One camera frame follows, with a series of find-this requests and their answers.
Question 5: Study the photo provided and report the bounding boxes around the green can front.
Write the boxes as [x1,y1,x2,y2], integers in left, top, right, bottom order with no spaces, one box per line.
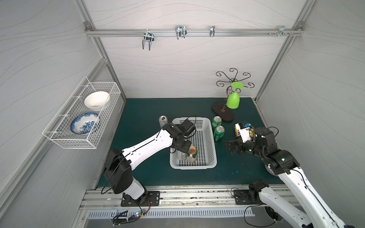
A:
[213,125,225,141]

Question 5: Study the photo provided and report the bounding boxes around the gold top green can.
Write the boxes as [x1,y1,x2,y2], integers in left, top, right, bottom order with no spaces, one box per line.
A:
[186,146,198,163]

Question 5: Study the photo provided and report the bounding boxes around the silver can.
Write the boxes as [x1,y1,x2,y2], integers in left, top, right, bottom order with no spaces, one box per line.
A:
[158,116,168,128]
[176,151,186,161]

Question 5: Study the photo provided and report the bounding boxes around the silver can front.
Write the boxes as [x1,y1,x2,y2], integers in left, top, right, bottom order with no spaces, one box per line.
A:
[176,151,186,161]

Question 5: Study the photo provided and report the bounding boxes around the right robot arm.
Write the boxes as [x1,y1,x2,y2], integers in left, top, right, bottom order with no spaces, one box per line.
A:
[224,123,349,228]

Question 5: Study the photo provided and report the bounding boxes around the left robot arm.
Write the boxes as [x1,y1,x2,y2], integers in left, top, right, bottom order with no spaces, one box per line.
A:
[101,119,196,201]

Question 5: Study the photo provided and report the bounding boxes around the white perforated plastic basket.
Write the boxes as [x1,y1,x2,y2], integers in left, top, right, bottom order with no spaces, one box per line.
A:
[170,116,217,170]

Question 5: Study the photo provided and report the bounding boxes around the black metal cup stand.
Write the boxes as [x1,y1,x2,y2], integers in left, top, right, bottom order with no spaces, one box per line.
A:
[212,67,255,122]

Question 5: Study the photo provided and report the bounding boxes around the green plastic goblet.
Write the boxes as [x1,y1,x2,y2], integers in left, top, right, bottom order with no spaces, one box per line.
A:
[226,82,244,109]

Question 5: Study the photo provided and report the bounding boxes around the white bowl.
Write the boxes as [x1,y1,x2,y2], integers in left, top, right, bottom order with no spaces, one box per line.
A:
[84,91,110,112]

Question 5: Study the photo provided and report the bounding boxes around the blue patterned plate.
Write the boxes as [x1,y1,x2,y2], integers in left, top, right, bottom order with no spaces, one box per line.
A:
[70,112,100,135]

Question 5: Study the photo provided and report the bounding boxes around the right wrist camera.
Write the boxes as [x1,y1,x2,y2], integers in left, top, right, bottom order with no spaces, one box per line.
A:
[235,122,254,143]

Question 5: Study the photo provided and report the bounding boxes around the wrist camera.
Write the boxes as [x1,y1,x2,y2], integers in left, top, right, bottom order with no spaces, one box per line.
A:
[180,118,196,138]
[235,122,254,143]

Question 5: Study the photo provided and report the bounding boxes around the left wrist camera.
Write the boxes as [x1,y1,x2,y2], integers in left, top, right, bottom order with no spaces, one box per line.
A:
[180,118,196,138]

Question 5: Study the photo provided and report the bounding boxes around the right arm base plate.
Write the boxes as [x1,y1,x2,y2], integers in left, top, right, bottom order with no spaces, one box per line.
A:
[232,190,257,205]

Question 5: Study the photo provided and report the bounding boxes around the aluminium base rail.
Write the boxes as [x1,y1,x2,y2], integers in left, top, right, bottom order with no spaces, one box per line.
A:
[79,185,303,210]

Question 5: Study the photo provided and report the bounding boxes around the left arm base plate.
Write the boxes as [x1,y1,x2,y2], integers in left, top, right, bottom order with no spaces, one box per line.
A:
[120,191,160,207]

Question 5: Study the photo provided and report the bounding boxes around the right base cable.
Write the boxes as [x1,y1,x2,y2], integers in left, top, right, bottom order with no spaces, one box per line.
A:
[230,187,279,228]

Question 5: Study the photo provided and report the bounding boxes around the left base cables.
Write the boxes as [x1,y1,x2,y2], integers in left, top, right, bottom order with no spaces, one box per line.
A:
[111,196,151,226]

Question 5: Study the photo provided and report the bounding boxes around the white wire wall basket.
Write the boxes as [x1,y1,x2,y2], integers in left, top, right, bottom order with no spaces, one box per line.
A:
[42,77,121,149]

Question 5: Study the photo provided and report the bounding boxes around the white slotted cable duct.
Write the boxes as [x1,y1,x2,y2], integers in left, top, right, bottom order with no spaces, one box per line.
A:
[87,207,255,219]

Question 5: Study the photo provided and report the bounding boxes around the aluminium top rail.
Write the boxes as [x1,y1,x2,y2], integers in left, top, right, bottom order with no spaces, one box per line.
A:
[86,28,305,38]

